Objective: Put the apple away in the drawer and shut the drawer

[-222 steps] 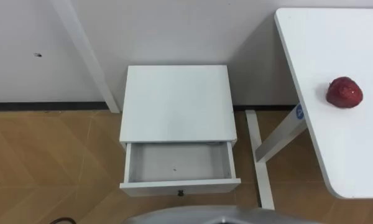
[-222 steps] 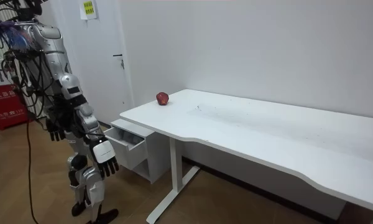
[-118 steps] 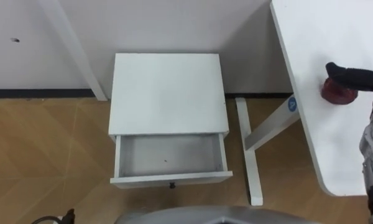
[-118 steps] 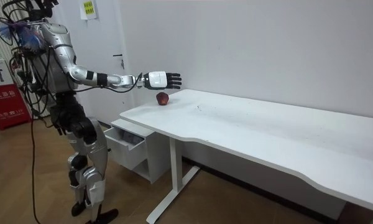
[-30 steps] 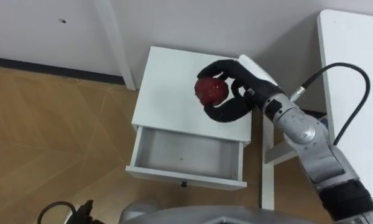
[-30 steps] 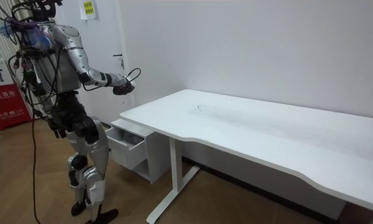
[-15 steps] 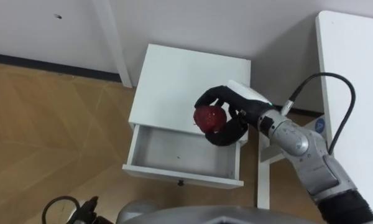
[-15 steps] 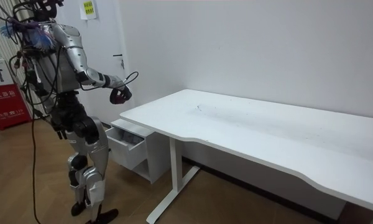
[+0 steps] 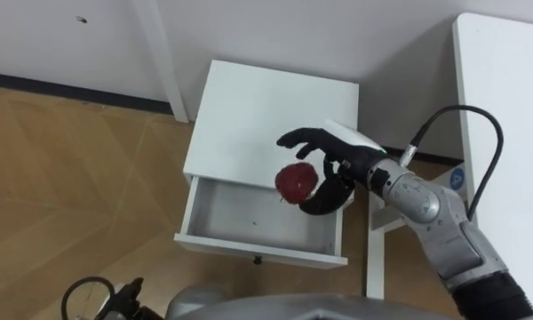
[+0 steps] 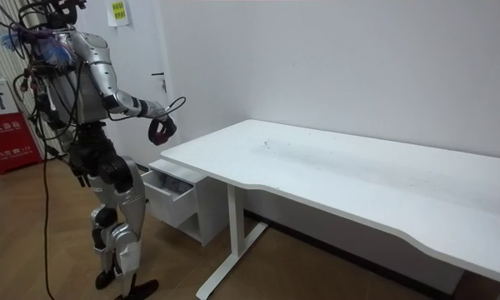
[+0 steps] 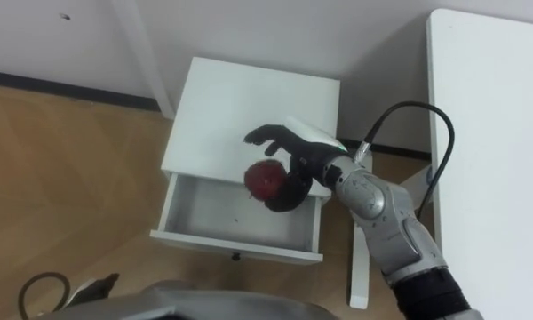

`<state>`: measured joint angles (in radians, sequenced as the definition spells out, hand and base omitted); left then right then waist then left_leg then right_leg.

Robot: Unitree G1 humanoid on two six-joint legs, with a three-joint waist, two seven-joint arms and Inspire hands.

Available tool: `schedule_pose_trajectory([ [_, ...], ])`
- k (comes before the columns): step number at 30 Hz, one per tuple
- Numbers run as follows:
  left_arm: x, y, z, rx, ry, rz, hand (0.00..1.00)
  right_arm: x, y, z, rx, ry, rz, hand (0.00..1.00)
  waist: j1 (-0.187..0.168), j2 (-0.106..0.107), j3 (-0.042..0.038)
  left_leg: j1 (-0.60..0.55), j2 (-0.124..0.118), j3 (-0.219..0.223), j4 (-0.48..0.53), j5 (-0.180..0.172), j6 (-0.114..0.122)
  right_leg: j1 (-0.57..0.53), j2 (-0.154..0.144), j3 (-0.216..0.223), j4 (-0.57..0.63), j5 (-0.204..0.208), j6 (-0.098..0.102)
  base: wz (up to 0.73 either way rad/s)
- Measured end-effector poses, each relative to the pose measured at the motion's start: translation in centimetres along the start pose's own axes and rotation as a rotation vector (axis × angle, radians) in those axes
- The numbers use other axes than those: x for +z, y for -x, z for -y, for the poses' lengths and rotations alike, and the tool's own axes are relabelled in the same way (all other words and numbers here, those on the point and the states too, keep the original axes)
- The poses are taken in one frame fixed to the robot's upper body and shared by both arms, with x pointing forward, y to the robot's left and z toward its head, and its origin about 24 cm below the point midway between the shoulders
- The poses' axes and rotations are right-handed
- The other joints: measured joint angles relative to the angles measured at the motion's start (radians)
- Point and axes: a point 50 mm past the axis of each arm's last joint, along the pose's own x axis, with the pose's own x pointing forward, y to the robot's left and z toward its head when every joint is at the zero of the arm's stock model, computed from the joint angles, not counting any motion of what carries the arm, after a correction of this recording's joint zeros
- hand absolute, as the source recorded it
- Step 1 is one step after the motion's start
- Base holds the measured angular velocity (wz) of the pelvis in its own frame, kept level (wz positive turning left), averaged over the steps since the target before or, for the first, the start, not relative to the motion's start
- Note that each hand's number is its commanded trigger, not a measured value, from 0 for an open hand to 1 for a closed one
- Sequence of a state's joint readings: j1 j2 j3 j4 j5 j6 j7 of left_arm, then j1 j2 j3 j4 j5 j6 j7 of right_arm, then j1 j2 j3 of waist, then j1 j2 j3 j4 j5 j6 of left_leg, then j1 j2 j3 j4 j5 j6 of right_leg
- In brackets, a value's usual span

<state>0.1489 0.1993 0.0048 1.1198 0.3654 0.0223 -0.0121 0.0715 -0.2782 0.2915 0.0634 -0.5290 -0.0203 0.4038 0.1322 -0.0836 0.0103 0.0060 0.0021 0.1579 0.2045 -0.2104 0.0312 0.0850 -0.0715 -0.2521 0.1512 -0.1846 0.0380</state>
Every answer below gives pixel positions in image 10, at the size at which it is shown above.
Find robot legs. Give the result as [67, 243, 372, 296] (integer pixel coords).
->
[67, 120, 160, 300]

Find white paper notice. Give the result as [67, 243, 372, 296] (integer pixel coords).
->
[106, 0, 132, 28]

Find black door handle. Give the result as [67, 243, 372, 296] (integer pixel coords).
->
[151, 72, 168, 94]

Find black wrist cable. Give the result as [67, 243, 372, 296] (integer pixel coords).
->
[107, 96, 188, 123]

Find white desk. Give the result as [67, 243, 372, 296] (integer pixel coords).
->
[160, 118, 500, 300]

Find black floor cable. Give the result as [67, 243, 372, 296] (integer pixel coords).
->
[40, 124, 58, 300]

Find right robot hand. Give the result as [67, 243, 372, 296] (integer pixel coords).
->
[147, 115, 178, 147]

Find robot body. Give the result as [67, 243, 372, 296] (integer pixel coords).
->
[11, 0, 113, 128]

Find cable bundle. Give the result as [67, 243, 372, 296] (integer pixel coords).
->
[0, 0, 78, 70]

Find red fire extinguisher box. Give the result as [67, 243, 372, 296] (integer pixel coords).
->
[0, 112, 44, 176]

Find open white drawer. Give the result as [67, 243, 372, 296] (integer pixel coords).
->
[141, 168, 198, 229]

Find white drawer cabinet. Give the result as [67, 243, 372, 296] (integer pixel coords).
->
[141, 157, 231, 248]

